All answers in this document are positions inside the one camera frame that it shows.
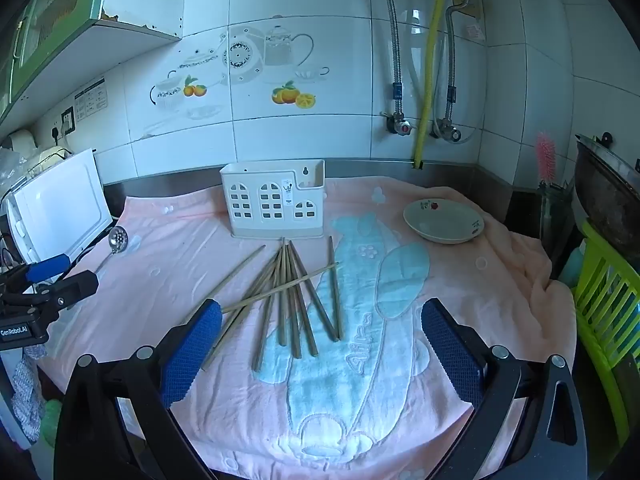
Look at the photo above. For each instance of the dark metal wok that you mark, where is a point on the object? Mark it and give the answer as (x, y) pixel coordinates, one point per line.
(607, 195)

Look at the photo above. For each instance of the teal plastic bottle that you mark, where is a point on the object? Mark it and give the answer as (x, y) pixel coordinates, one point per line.
(572, 262)

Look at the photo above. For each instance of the green wall cabinet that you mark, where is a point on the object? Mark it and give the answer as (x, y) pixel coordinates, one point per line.
(55, 15)

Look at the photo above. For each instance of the instruction wall sticker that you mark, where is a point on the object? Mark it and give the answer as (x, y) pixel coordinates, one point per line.
(91, 99)

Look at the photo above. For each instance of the black wall socket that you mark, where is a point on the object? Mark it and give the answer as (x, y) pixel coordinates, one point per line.
(67, 121)

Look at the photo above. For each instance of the pile of wooden chopsticks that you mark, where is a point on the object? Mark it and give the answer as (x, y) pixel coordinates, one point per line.
(287, 285)

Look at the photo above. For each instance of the glass jar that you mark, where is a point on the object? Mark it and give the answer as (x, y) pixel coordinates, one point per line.
(552, 220)

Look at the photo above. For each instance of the person's left forearm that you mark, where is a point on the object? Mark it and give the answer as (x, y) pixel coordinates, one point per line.
(27, 390)

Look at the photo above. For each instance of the pink bottle brush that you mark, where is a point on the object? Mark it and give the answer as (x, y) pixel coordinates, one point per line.
(546, 157)

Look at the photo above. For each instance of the metal pipe valve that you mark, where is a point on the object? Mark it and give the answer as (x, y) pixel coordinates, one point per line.
(447, 130)
(400, 124)

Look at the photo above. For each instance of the metal slotted ladle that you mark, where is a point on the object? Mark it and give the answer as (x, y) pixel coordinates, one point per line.
(118, 238)

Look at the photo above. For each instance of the green plastic basket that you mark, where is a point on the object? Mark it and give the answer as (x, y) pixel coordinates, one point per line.
(605, 305)

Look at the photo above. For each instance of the white paper tag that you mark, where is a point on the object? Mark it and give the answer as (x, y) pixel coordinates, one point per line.
(476, 32)

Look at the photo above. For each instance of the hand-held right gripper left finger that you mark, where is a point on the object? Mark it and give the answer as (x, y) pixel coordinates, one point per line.
(192, 350)

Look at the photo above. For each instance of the white plastic board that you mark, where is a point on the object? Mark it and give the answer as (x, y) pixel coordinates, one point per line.
(55, 210)

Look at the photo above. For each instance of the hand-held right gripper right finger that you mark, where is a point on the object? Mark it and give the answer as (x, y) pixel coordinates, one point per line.
(450, 350)

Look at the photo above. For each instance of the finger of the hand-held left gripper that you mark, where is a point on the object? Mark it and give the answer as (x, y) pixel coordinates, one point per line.
(75, 287)
(47, 266)

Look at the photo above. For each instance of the pink printed blanket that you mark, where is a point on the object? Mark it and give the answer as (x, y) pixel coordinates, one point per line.
(380, 385)

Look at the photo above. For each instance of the white plastic utensil holder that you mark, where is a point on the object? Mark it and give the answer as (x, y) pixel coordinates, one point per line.
(270, 200)

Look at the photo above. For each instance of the small white plate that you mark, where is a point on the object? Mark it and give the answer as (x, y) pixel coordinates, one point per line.
(442, 220)

